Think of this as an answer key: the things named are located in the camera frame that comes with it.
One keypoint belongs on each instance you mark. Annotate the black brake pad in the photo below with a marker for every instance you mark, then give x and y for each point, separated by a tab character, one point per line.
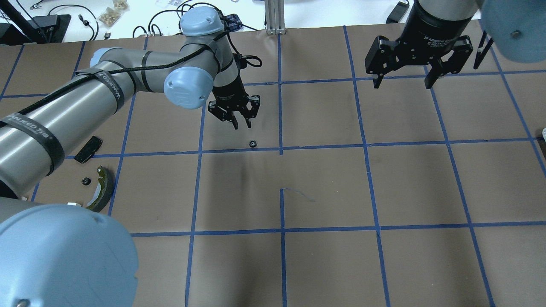
88	150

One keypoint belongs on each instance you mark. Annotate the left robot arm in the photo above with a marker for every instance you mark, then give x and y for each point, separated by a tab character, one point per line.
61	255

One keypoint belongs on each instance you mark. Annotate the green curved brake shoe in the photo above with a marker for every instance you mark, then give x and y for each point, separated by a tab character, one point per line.
104	190

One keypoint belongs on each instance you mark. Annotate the black power adapter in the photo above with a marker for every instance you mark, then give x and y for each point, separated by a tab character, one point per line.
398	12

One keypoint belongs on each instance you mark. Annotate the small black bearing gear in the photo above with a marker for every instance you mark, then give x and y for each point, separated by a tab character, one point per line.
86	181

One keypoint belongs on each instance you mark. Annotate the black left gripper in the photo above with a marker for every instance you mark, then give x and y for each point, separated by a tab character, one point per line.
227	91

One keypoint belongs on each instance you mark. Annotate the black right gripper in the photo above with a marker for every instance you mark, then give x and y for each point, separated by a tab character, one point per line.
431	25

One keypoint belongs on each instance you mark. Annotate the aluminium frame post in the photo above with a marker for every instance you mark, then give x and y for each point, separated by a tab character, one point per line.
275	17

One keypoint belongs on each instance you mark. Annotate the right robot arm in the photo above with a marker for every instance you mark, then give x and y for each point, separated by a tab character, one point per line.
516	27

